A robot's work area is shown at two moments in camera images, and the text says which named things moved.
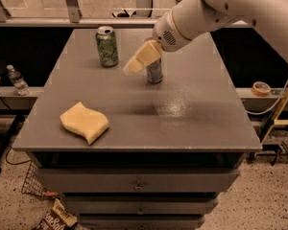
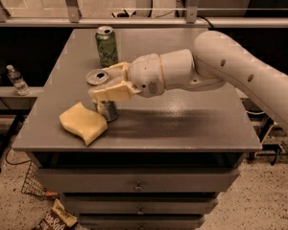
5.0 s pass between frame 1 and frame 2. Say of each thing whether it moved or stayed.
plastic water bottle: stayed
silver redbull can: moved
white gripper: moved
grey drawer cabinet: stayed
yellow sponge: stayed
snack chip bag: stayed
